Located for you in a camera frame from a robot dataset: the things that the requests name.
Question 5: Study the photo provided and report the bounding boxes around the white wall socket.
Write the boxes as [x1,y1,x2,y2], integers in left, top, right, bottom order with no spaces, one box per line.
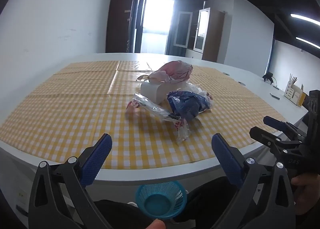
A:
[16,190,27,204]

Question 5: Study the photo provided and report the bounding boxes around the long ceiling light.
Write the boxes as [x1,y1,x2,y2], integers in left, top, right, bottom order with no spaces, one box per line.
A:
[296,37,320,49]
[290,14,320,25]

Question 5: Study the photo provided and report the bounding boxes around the person's left hand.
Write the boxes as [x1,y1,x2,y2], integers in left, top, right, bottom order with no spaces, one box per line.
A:
[144,219,166,229]

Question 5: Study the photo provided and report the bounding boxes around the bright glass balcony door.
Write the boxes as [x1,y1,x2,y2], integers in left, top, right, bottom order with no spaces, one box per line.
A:
[135,0,175,55]

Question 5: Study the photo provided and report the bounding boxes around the person's right hand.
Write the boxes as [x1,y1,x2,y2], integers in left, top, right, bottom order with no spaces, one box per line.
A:
[291,173,320,216]

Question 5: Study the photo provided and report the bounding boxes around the white plastic cup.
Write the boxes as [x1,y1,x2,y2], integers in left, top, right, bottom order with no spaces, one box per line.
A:
[140,80,190,104]

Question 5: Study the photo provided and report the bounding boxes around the black desktop device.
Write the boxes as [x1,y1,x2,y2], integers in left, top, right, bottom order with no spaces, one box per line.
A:
[262,72,275,85]

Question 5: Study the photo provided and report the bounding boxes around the dark wooden cabinet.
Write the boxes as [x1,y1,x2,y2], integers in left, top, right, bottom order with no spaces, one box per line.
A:
[105,0,138,53]

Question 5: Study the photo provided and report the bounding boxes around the clear wrapper with red print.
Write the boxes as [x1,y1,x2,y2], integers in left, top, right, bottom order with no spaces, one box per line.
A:
[126,93,190,144]

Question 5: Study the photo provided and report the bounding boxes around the yellow checked tablecloth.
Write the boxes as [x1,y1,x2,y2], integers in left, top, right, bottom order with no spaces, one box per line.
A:
[0,61,285,169]

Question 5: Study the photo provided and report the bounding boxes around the brown cabinet with glass doors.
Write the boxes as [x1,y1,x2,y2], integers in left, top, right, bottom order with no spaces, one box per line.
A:
[174,8,225,63]

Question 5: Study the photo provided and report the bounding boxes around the pink plastic bag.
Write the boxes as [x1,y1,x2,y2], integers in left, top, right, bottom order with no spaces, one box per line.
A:
[136,61,193,85]

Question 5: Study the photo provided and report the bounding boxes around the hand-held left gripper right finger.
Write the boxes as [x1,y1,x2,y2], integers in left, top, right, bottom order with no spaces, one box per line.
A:
[211,133,297,229]

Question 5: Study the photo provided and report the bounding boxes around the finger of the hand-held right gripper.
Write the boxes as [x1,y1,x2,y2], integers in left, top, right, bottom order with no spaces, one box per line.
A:
[249,126,304,155]
[263,116,305,142]

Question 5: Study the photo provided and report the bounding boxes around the white pen holder box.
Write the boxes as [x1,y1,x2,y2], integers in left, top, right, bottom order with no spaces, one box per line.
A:
[284,74,307,107]

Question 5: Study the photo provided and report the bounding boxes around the translucent white plastic bag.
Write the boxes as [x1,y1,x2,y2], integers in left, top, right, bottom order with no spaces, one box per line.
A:
[185,82,213,100]

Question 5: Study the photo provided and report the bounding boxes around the blue mesh basket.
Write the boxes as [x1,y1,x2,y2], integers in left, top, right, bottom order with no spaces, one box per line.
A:
[135,181,187,219]

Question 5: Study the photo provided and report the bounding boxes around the blue plastic bag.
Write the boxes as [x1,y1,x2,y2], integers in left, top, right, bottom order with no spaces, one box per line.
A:
[167,90,213,121]

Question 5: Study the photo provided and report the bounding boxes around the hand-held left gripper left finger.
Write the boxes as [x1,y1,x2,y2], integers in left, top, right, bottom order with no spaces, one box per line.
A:
[28,133,113,229]

